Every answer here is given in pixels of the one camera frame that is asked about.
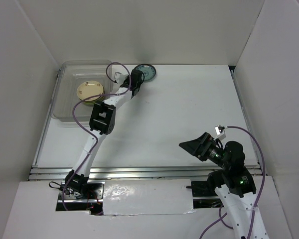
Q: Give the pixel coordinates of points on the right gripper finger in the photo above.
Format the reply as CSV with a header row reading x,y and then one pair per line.
x,y
196,151
199,141

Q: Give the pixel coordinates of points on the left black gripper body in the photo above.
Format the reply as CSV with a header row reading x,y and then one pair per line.
x,y
125,81

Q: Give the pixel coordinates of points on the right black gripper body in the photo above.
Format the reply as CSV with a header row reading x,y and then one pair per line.
x,y
213,152

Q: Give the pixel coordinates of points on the blue floral plate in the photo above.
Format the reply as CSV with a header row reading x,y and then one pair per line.
x,y
148,70

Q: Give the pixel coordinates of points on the cream plate with floral marks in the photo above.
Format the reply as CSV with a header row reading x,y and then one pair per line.
x,y
90,91

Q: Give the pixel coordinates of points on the black glossy plate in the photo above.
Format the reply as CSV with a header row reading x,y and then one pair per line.
x,y
99,98

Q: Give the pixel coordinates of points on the lime green plate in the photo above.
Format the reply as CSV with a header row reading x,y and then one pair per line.
x,y
90,103

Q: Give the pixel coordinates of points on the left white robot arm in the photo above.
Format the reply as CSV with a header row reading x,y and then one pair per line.
x,y
101,124

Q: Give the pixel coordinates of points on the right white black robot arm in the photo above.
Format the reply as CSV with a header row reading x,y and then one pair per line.
x,y
232,183

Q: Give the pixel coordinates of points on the clear plastic bin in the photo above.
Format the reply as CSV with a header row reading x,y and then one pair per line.
x,y
71,75

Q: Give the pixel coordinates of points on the white cover sheet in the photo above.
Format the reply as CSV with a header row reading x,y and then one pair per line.
x,y
147,197

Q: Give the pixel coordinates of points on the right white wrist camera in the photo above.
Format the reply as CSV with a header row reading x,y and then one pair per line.
x,y
220,132

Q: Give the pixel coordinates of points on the aluminium rail frame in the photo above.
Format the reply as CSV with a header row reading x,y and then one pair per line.
x,y
179,104

